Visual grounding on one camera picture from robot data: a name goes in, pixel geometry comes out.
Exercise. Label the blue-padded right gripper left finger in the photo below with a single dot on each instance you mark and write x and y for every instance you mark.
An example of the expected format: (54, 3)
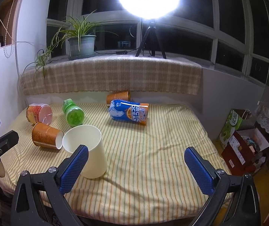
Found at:
(27, 205)

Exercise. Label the yellow striped table cloth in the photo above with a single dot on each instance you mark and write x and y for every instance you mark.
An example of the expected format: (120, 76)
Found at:
(147, 180)

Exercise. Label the gloved hand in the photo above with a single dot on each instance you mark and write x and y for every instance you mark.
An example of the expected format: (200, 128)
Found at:
(2, 170)

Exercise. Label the orange paper cup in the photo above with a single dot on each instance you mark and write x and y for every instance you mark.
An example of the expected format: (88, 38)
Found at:
(46, 136)
(119, 95)

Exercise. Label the white plastic cup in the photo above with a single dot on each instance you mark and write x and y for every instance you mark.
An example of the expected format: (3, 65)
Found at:
(91, 137)

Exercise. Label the orange paper cup back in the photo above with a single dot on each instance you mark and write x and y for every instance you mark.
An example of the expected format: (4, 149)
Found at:
(119, 95)

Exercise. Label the ring light on tripod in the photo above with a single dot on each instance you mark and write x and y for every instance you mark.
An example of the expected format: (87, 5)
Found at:
(150, 10)

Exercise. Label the brown plaid sill cloth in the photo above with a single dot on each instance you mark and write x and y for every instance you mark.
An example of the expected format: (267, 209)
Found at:
(114, 74)

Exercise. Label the orange paper cup front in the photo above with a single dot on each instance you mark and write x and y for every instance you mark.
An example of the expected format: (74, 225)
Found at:
(46, 136)

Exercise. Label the potted spider plant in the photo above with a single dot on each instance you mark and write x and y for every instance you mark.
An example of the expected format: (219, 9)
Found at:
(79, 32)

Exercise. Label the green white cardboard box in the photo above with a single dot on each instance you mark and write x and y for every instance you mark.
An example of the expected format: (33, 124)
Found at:
(233, 122)

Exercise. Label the blue Arctic Ocean cup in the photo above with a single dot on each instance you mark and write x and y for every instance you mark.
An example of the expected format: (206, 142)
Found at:
(121, 110)

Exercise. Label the black power strip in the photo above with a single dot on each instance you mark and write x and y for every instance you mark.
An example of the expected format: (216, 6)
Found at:
(124, 52)

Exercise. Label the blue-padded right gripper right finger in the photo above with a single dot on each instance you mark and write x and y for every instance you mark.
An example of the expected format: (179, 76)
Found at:
(243, 208)

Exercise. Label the red cardboard box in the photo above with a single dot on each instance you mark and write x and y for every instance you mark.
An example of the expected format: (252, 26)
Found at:
(245, 152)

